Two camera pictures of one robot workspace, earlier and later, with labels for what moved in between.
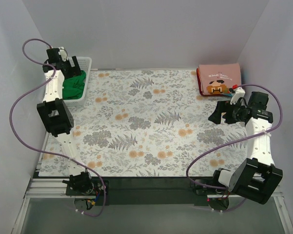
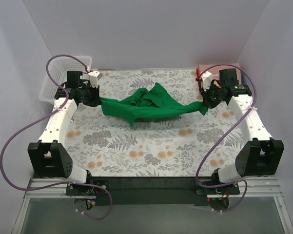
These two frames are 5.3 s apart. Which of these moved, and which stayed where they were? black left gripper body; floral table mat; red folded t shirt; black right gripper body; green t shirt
Moved: black left gripper body; green t shirt; black right gripper body
Stayed: floral table mat; red folded t shirt
